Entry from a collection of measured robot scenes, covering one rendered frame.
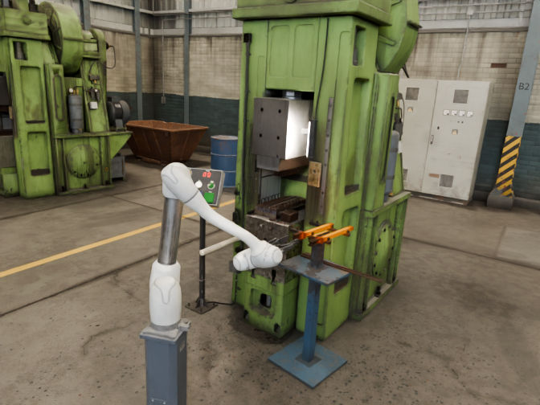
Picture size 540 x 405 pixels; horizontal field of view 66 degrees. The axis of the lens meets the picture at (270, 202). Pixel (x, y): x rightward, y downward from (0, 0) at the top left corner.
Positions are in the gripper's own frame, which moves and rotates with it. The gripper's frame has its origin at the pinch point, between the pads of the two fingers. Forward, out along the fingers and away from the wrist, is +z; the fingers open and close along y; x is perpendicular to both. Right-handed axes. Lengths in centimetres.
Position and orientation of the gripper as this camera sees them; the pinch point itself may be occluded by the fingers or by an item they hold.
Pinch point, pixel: (289, 240)
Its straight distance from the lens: 246.9
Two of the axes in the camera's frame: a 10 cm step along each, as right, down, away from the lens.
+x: -0.1, -9.4, -3.3
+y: 7.0, 2.2, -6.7
